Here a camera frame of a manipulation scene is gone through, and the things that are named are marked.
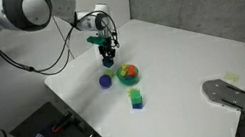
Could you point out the purple spiky ball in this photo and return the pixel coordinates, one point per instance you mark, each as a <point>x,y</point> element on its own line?
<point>105,81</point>

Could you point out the grey metal mounting plate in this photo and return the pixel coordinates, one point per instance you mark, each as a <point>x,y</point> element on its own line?
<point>229,97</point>

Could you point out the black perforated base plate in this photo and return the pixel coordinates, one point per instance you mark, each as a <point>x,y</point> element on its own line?
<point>47,122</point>

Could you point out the orange toy block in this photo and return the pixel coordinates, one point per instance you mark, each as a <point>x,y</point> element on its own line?
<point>132,71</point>

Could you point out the green plastic bowl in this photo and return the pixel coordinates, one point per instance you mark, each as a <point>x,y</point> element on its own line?
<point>129,80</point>

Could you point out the yellow toy block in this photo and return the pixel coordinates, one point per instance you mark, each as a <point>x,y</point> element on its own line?
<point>124,71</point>

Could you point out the yellow sticky note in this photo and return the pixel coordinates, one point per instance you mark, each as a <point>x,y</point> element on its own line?
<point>231,77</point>

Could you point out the lime green toy block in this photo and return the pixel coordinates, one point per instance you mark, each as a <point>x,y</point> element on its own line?
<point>109,73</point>

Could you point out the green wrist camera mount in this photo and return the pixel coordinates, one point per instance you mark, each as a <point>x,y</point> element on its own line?
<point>94,40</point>

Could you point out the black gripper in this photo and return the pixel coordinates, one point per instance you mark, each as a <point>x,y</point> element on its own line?
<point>107,43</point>

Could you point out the blue toy block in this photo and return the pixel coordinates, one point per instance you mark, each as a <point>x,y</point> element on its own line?
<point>137,105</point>
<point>108,63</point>

